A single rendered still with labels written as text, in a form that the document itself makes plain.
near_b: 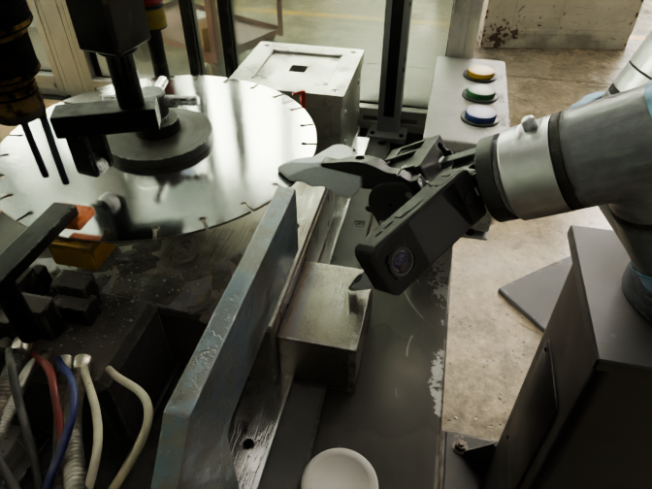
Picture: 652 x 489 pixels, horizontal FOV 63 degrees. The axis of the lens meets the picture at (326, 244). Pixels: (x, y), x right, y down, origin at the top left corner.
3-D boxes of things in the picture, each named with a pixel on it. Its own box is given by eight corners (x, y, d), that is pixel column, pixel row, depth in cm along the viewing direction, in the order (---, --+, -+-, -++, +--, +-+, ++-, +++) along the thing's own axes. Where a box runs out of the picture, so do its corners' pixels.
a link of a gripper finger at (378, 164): (325, 183, 50) (411, 211, 48) (317, 193, 49) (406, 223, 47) (329, 141, 47) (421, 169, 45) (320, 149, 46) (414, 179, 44)
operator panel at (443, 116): (425, 136, 97) (437, 54, 87) (486, 143, 95) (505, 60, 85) (410, 230, 76) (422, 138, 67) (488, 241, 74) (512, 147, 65)
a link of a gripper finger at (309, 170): (301, 147, 55) (384, 175, 52) (272, 176, 50) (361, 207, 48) (302, 120, 52) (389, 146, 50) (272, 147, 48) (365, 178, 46)
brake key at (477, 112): (463, 116, 73) (466, 103, 72) (493, 119, 72) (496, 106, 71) (463, 130, 70) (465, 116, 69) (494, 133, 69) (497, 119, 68)
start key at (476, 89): (465, 94, 78) (467, 81, 77) (492, 97, 77) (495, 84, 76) (464, 107, 75) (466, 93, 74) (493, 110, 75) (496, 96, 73)
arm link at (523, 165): (574, 230, 39) (537, 132, 36) (512, 241, 42) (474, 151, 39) (583, 179, 44) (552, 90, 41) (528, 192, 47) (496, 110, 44)
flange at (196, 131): (101, 175, 51) (93, 152, 49) (108, 121, 59) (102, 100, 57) (217, 159, 53) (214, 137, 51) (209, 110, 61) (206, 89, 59)
